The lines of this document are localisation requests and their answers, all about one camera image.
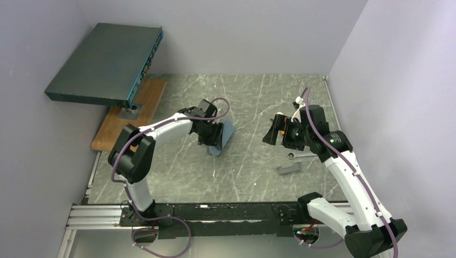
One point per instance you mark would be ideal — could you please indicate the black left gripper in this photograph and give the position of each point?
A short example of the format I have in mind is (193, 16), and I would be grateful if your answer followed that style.
(216, 135)

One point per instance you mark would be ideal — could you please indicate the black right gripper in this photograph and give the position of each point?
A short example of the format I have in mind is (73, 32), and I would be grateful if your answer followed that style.
(281, 129)

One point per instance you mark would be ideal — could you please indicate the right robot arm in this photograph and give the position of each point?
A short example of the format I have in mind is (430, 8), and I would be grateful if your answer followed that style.
(371, 230)

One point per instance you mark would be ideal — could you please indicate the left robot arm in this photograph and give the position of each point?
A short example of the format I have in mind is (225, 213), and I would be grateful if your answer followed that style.
(132, 154)

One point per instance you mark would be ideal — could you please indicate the silver ratchet wrench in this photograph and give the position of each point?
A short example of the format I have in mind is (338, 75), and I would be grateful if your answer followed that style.
(292, 156)

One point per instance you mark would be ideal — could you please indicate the grey metal stand plate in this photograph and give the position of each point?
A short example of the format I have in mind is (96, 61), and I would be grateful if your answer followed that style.
(132, 113)

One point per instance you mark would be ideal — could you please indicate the wooden board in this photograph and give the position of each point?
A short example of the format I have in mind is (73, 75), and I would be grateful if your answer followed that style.
(149, 96)

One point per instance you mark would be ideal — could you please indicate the grey plastic bracket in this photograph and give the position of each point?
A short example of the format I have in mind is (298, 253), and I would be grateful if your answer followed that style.
(290, 169)

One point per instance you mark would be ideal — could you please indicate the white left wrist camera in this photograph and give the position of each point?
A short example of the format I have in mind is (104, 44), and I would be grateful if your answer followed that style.
(299, 103)

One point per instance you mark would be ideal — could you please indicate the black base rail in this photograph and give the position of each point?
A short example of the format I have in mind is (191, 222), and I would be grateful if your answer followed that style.
(172, 220)

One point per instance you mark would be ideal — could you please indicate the dark network switch box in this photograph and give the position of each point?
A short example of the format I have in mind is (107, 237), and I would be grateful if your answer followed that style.
(108, 67)

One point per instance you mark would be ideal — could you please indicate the aluminium frame rail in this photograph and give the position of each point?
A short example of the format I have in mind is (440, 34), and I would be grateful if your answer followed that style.
(88, 217)

